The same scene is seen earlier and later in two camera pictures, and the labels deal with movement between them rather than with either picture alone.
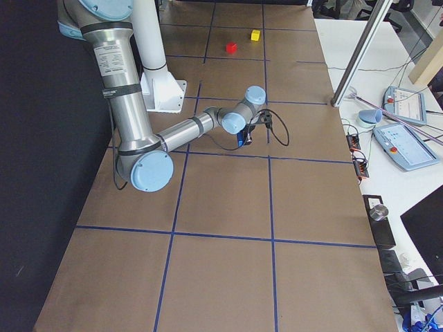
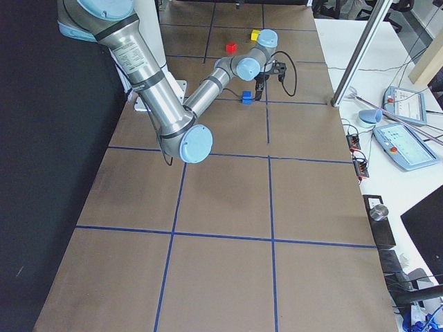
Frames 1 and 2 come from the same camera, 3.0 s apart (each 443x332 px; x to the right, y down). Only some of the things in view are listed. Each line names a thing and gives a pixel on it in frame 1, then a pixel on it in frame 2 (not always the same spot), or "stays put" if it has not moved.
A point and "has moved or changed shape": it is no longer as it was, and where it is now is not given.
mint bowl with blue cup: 369,117 stays put
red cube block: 231,48 stays put
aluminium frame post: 371,30 stays put
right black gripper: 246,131 → 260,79
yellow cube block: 255,35 stays put
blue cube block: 240,139 has moved or changed shape
